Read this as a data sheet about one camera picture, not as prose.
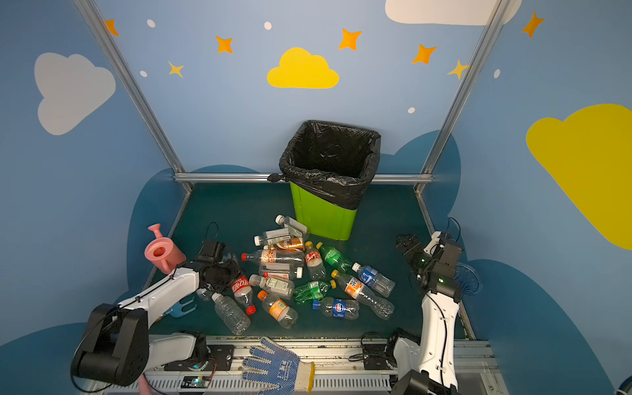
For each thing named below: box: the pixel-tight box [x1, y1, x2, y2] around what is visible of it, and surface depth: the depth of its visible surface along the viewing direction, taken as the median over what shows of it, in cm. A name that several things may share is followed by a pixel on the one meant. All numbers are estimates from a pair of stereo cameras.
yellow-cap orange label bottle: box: [330, 269, 396, 321], surface depth 85 cm
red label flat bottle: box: [260, 262, 304, 280], surface depth 90 cm
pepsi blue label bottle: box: [312, 296, 360, 321], surface depth 82 cm
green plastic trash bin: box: [289, 181, 358, 241], surface depth 95 cm
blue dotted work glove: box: [241, 336, 315, 395], surface depth 73 cm
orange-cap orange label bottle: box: [256, 289, 299, 330], surface depth 82 cm
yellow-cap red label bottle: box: [304, 241, 327, 281], surface depth 94 cm
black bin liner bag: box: [267, 119, 382, 210], surface depth 82 cm
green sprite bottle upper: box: [316, 241, 354, 274], surface depth 94 cm
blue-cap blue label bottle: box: [351, 261, 396, 298], surface depth 88 cm
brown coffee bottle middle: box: [277, 237, 305, 252], surface depth 97 cm
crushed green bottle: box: [293, 280, 330, 305], surface depth 88 cm
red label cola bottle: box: [230, 275, 257, 316], surface depth 84 cm
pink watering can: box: [144, 223, 187, 275], surface depth 88 cm
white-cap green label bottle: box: [249, 274, 295, 301], surface depth 86 cm
